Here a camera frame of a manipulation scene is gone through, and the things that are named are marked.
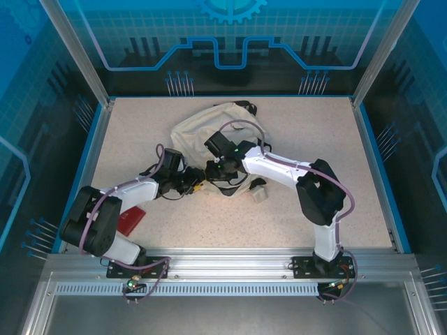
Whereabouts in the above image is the cream fabric backpack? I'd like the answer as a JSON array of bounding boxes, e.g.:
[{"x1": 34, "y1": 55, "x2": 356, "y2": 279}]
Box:
[{"x1": 170, "y1": 100, "x2": 270, "y2": 204}]

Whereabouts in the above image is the blue printed back panel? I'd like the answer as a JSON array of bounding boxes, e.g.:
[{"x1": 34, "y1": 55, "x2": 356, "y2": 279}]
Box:
[{"x1": 57, "y1": 0, "x2": 402, "y2": 97}]

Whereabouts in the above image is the blue printed panel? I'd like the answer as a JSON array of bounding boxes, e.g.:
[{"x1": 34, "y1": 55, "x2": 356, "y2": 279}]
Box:
[
  {"x1": 57, "y1": 0, "x2": 402, "y2": 97},
  {"x1": 362, "y1": 0, "x2": 447, "y2": 335},
  {"x1": 0, "y1": 0, "x2": 105, "y2": 335}
]

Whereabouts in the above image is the blue printed left side panel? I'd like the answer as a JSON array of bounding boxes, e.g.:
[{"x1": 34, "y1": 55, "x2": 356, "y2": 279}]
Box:
[{"x1": 0, "y1": 0, "x2": 105, "y2": 335}]

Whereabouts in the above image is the blue printed right side panel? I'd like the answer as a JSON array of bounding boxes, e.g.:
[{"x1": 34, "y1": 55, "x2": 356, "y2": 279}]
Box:
[{"x1": 362, "y1": 0, "x2": 447, "y2": 335}]

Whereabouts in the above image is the aluminium front rail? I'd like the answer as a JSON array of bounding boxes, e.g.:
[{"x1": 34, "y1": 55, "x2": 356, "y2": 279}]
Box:
[{"x1": 45, "y1": 247, "x2": 418, "y2": 280}]

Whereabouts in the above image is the aluminium rail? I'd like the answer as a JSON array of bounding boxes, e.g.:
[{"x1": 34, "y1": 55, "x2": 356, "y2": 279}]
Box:
[
  {"x1": 45, "y1": 247, "x2": 418, "y2": 280},
  {"x1": 351, "y1": 97, "x2": 401, "y2": 253},
  {"x1": 57, "y1": 99, "x2": 116, "y2": 254}
]

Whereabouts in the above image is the aluminium left side rail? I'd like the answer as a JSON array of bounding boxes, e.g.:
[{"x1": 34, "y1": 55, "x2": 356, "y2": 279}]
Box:
[{"x1": 57, "y1": 99, "x2": 116, "y2": 254}]

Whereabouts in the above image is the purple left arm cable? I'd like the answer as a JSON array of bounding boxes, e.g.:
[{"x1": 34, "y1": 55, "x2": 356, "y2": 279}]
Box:
[{"x1": 78, "y1": 143, "x2": 172, "y2": 305}]

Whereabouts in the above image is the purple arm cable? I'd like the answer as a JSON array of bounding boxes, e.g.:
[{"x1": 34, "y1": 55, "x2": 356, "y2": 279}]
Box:
[
  {"x1": 78, "y1": 143, "x2": 172, "y2": 305},
  {"x1": 221, "y1": 119, "x2": 359, "y2": 305}
]

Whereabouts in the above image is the slotted grey cable duct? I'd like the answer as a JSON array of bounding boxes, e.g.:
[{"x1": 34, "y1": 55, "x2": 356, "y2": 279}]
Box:
[{"x1": 54, "y1": 283, "x2": 321, "y2": 297}]

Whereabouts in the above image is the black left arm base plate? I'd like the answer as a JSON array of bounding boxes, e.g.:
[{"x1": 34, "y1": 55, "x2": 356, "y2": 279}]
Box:
[{"x1": 106, "y1": 255, "x2": 169, "y2": 280}]

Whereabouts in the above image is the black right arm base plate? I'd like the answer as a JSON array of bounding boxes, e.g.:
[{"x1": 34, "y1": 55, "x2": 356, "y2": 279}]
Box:
[{"x1": 291, "y1": 256, "x2": 356, "y2": 280}]

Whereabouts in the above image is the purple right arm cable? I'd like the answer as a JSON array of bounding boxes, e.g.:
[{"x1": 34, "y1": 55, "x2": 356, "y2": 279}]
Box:
[{"x1": 221, "y1": 119, "x2": 359, "y2": 305}]

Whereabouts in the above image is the aluminium right side rail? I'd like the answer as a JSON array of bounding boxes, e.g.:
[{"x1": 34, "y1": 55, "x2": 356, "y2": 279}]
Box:
[{"x1": 351, "y1": 97, "x2": 401, "y2": 253}]

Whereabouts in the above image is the aluminium left frame post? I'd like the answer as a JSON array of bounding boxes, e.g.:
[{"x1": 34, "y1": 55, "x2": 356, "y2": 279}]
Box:
[{"x1": 38, "y1": 0, "x2": 116, "y2": 107}]

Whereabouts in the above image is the aluminium frame post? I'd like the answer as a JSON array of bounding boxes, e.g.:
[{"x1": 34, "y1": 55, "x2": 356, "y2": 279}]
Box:
[
  {"x1": 351, "y1": 0, "x2": 422, "y2": 107},
  {"x1": 38, "y1": 0, "x2": 116, "y2": 107}
]

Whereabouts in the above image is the aluminium right frame post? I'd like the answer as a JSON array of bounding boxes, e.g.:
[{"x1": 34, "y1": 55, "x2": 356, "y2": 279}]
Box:
[{"x1": 351, "y1": 0, "x2": 422, "y2": 107}]

